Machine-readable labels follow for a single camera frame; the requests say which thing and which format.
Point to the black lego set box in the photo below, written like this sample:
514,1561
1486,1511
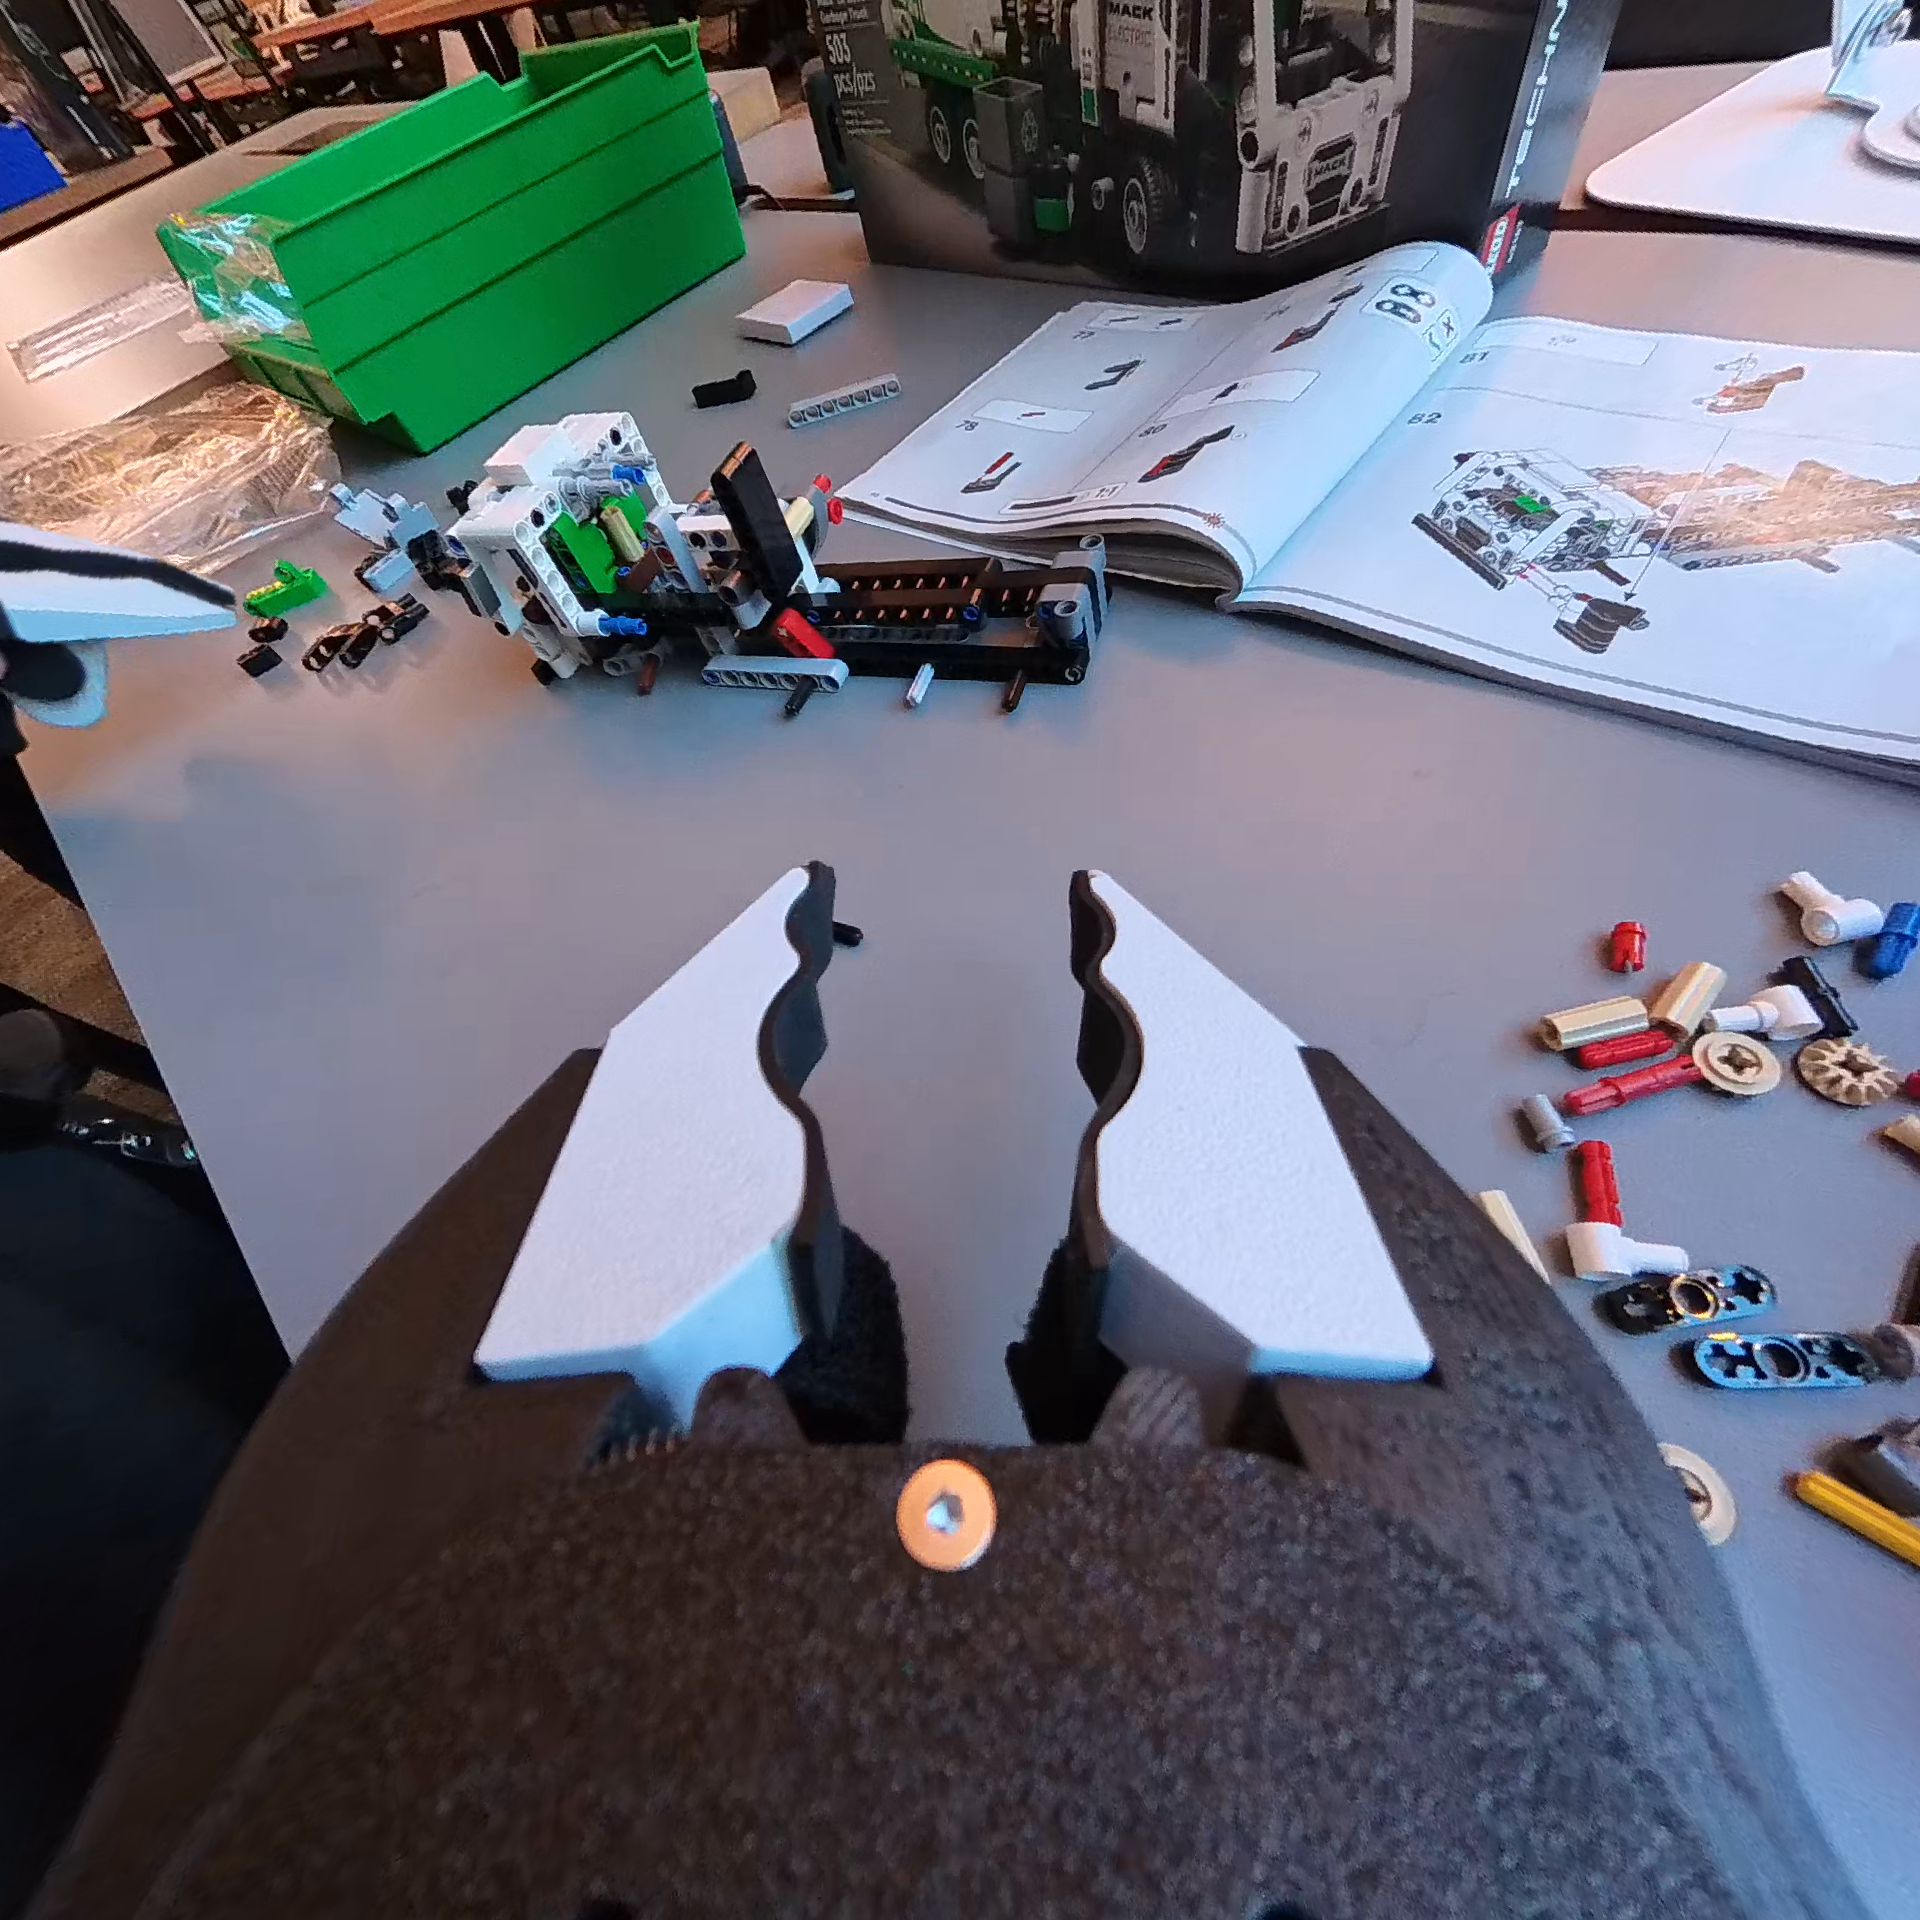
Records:
1200,150

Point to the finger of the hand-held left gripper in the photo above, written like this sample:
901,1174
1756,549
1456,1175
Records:
134,609
37,538

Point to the pile of coloured lego pieces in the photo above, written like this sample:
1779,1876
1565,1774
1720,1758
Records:
1628,1085

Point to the grey lego subassembly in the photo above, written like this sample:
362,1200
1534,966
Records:
398,524

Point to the white lego panel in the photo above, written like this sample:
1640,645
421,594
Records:
796,311

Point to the lego instruction booklet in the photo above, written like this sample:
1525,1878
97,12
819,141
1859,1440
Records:
1348,389

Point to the white document stand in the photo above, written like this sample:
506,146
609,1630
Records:
1723,165

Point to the clear plastic bag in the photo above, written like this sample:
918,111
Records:
225,278
164,464

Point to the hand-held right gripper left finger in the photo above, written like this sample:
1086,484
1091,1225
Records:
661,1184

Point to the pile of small black lego pieces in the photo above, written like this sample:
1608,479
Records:
352,645

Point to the green lego piece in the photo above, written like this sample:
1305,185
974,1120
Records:
284,589

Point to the green plastic bin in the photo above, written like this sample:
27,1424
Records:
493,254

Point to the clear bag with white label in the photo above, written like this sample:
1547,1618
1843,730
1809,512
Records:
89,332

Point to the blue plastic bin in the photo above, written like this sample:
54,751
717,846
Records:
27,167

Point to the grey lego beam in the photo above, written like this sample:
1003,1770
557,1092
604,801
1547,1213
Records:
844,400

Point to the wooden background table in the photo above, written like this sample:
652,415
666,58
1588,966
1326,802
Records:
388,20

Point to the partly built lego truck model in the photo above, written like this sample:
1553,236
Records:
516,548

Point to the black angled lego piece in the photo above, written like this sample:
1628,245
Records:
720,392

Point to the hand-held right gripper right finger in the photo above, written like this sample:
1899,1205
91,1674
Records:
1244,1184

